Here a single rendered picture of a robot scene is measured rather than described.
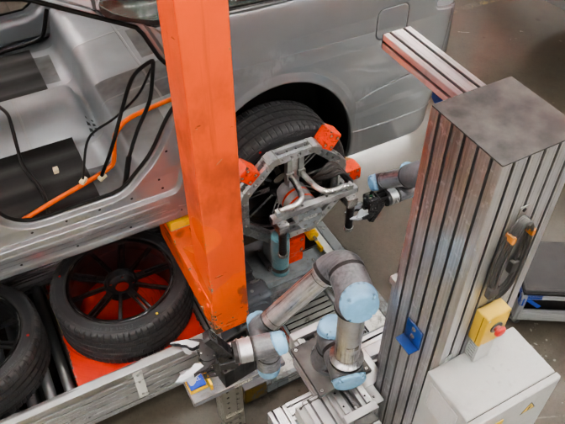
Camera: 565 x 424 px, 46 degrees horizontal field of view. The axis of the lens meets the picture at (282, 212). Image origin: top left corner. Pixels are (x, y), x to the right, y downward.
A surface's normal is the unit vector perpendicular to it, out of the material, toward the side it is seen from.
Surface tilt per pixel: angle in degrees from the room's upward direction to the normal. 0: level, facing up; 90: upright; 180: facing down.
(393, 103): 90
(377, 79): 90
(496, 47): 0
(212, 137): 90
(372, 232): 0
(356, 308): 82
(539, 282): 0
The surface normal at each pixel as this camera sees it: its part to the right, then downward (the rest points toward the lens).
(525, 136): 0.00, -0.70
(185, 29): 0.47, 0.63
